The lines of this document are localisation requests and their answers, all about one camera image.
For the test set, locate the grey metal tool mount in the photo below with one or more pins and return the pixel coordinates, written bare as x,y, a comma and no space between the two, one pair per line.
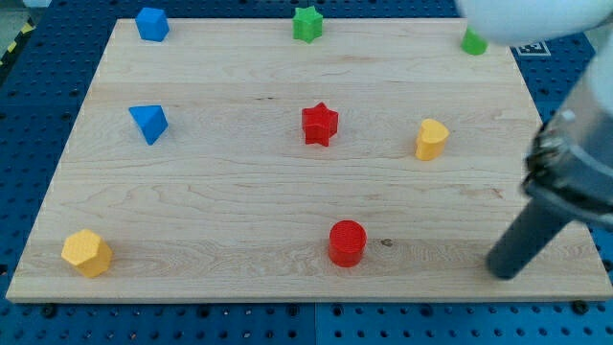
570,161

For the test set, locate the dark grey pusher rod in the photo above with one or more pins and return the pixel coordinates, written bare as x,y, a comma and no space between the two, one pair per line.
529,233

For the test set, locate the red cylinder block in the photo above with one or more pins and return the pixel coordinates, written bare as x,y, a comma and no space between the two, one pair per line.
347,242

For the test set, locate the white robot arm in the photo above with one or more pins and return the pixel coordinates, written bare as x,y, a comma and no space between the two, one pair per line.
517,23

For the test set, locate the black white fiducial marker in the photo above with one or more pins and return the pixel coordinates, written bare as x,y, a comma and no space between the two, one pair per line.
537,49

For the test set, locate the yellow heart block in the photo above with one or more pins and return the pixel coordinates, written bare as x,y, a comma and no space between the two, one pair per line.
431,139

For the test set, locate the green cylinder block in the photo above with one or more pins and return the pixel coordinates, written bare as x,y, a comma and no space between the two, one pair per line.
472,43

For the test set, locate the red star block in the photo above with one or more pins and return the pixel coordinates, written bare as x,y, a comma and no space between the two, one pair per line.
319,124

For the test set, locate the green star block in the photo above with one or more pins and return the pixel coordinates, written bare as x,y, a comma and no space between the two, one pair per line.
307,24

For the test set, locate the wooden board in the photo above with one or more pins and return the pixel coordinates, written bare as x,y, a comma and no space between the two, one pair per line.
231,205

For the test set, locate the blue triangle block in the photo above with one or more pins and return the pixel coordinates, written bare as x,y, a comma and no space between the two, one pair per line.
151,120

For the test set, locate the blue cube block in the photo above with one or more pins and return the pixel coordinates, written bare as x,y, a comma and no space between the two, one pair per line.
152,24

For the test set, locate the yellow hexagon block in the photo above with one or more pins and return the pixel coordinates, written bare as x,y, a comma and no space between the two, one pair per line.
87,253

